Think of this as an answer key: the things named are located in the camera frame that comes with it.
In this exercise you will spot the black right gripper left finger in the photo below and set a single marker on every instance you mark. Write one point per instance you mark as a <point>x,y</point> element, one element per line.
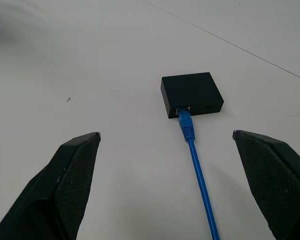
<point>55,190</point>

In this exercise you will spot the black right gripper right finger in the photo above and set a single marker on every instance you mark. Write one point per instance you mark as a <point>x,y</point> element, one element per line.
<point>275,180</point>

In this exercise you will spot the small black box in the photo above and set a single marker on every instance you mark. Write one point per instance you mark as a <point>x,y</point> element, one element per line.
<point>190,92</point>

